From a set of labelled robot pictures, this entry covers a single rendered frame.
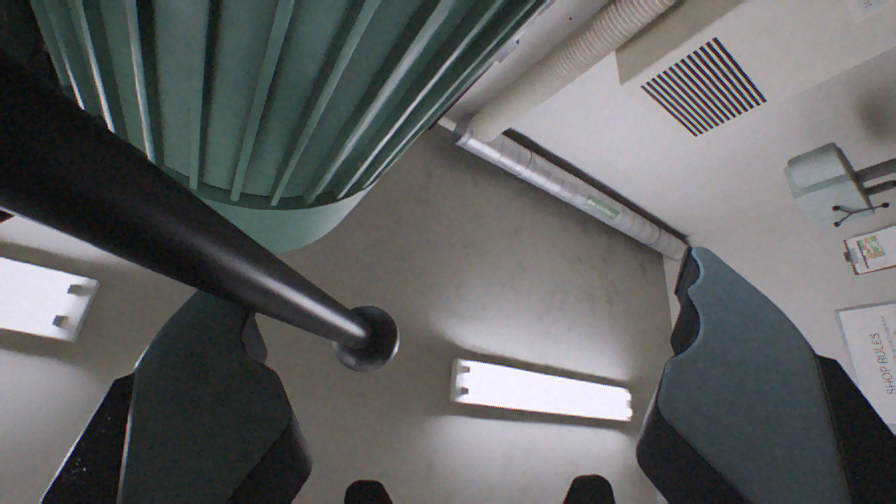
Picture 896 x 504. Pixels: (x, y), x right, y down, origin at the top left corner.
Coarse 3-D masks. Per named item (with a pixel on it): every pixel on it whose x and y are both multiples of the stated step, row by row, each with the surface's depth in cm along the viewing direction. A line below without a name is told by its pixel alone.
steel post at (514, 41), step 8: (552, 0) 132; (544, 8) 136; (536, 16) 139; (528, 24) 142; (520, 32) 146; (512, 40) 147; (504, 48) 151; (512, 48) 152; (496, 56) 155; (504, 56) 156; (488, 64) 159; (480, 72) 163; (472, 80) 167; (464, 88) 172; (456, 96) 177; (448, 104) 182
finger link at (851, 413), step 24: (816, 360) 7; (840, 384) 6; (840, 408) 6; (864, 408) 6; (840, 432) 5; (864, 432) 5; (888, 432) 5; (864, 456) 5; (888, 456) 5; (864, 480) 5; (888, 480) 5
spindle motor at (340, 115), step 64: (64, 0) 10; (128, 0) 8; (192, 0) 8; (256, 0) 8; (320, 0) 8; (384, 0) 8; (448, 0) 8; (512, 0) 10; (64, 64) 13; (128, 64) 11; (192, 64) 10; (256, 64) 10; (320, 64) 10; (384, 64) 11; (448, 64) 11; (128, 128) 14; (192, 128) 12; (256, 128) 12; (320, 128) 13; (384, 128) 14; (192, 192) 16; (256, 192) 17; (320, 192) 18
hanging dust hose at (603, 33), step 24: (624, 0) 124; (648, 0) 118; (672, 0) 118; (600, 24) 131; (624, 24) 127; (576, 48) 141; (600, 48) 137; (528, 72) 160; (552, 72) 152; (576, 72) 149; (504, 96) 171; (528, 96) 164; (480, 120) 184; (504, 120) 178
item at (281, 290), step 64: (0, 64) 3; (0, 128) 3; (64, 128) 4; (0, 192) 3; (64, 192) 4; (128, 192) 4; (128, 256) 5; (192, 256) 6; (256, 256) 8; (320, 320) 12; (384, 320) 19
